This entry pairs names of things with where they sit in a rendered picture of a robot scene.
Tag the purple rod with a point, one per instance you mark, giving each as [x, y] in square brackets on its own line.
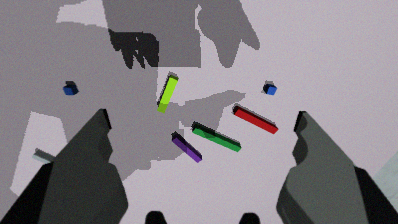
[187, 148]

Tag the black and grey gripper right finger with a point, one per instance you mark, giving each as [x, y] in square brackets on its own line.
[326, 187]

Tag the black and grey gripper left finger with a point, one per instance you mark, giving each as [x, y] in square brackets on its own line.
[79, 186]

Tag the red rod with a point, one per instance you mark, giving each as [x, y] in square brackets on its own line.
[254, 119]

